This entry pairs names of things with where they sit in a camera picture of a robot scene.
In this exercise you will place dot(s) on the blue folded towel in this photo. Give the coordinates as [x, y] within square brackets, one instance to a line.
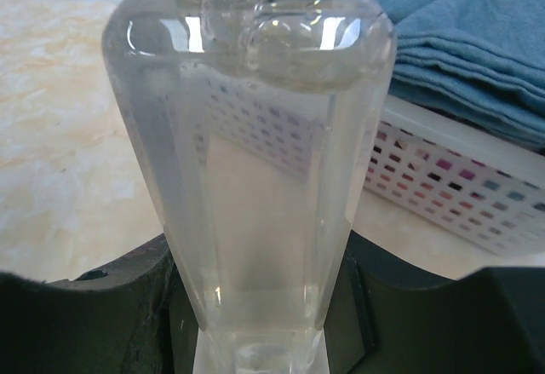
[478, 61]

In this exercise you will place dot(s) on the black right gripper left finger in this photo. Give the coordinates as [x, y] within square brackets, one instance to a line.
[131, 315]

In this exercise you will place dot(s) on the clear square bottle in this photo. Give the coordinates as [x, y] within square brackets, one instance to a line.
[261, 301]

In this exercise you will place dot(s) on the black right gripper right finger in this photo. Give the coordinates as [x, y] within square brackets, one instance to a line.
[388, 316]

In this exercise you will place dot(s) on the white plastic basket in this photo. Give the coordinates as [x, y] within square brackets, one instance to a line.
[447, 178]

